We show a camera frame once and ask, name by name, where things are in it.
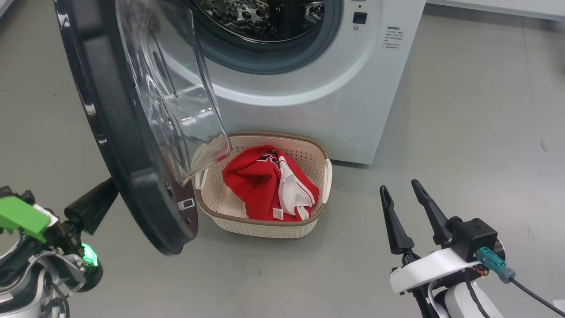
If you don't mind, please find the round filter cover panel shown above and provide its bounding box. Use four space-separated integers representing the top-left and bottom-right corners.
324 136 355 162

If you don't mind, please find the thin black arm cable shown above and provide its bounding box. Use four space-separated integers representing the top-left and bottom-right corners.
42 283 72 318
463 269 493 318

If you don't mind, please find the black round washing machine door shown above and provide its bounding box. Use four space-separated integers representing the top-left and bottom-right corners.
54 0 233 256

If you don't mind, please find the cream perforated laundry basket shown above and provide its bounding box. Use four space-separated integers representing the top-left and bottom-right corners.
195 132 333 239

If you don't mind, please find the small printed text label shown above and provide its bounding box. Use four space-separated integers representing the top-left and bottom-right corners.
382 26 405 49

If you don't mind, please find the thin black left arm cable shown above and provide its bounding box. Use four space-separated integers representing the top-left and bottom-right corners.
42 283 72 318

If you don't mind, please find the grey rubber door gasket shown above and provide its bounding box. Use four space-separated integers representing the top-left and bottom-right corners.
183 0 344 75

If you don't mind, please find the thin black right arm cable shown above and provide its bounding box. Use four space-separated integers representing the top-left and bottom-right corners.
463 269 493 318

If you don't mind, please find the red lettered jersey garment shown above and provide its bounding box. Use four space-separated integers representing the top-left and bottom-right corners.
222 145 284 222

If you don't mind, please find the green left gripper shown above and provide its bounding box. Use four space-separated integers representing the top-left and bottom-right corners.
0 178 119 257

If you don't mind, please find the white front-load washing machine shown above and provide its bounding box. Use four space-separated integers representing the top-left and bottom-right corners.
154 0 427 165

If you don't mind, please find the teal right camera connector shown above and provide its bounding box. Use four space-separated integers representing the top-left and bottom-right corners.
475 246 516 284

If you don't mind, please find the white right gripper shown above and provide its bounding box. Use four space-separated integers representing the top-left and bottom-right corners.
380 179 482 295

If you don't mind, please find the steel washing machine drum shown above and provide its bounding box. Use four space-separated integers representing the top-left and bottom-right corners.
193 0 325 44

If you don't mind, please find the black right camera cable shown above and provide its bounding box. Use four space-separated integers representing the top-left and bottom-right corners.
510 277 565 317

